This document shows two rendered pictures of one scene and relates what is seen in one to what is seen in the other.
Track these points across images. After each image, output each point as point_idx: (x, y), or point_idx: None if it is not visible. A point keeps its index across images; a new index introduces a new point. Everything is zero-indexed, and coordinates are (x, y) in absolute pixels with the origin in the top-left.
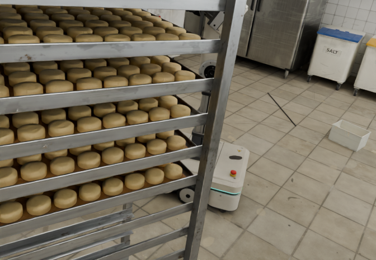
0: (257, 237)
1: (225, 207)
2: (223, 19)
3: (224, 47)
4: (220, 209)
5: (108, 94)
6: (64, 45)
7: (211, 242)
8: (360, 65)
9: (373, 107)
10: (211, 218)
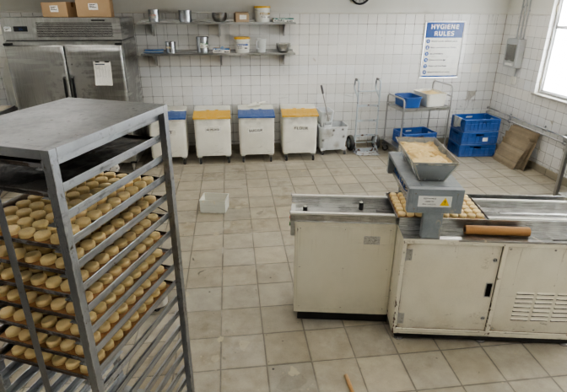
0: (193, 312)
1: (159, 305)
2: (108, 170)
3: (172, 215)
4: (156, 309)
5: (138, 261)
6: (123, 250)
7: (164, 335)
8: (193, 134)
9: (219, 169)
10: (153, 319)
